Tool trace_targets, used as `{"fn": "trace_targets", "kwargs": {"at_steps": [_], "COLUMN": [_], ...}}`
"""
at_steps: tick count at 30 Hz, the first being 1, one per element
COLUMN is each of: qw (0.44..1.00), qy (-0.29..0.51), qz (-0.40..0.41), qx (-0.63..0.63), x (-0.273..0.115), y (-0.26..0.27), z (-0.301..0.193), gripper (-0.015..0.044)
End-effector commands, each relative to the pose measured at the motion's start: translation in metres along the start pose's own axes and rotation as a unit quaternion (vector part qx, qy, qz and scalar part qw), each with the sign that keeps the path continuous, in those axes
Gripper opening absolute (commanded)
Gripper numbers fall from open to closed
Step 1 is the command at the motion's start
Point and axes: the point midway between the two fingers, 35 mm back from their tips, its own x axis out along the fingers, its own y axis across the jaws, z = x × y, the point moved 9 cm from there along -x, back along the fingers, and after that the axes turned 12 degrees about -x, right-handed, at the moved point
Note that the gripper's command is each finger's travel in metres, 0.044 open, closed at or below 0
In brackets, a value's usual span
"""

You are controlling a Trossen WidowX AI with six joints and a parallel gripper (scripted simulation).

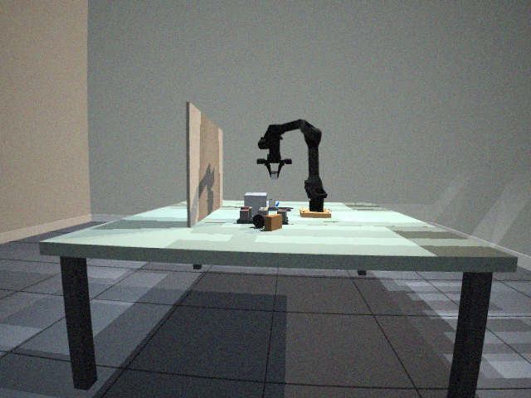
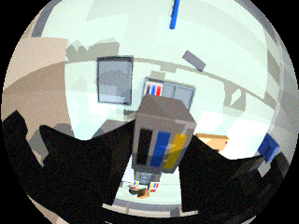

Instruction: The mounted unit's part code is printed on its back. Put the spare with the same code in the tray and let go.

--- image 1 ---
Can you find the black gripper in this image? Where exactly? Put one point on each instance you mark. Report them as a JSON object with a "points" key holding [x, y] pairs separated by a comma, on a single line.
{"points": [[274, 155]]}

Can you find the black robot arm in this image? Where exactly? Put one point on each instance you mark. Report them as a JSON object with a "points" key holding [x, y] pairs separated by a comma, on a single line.
{"points": [[313, 186]]}

